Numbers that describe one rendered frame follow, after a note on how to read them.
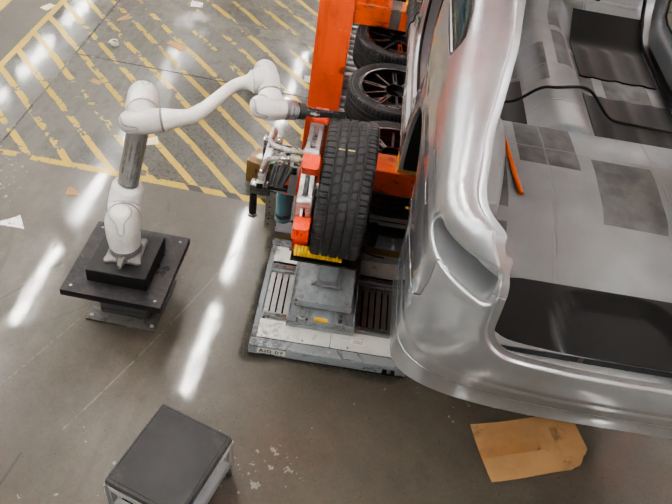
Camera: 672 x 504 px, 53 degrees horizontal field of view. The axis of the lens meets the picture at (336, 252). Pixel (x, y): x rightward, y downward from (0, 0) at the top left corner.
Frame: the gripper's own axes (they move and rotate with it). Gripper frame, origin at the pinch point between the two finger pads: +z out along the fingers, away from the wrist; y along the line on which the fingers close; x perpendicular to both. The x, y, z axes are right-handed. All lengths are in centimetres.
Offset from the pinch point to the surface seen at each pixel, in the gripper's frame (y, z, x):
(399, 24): -188, 125, 41
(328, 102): -28.5, 6.8, 0.9
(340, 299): -6, 21, -97
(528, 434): 70, 100, -139
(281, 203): -25, -12, -51
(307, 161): 23.9, -21.7, -17.0
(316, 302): -7, 8, -99
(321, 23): -16.1, -8.1, 37.6
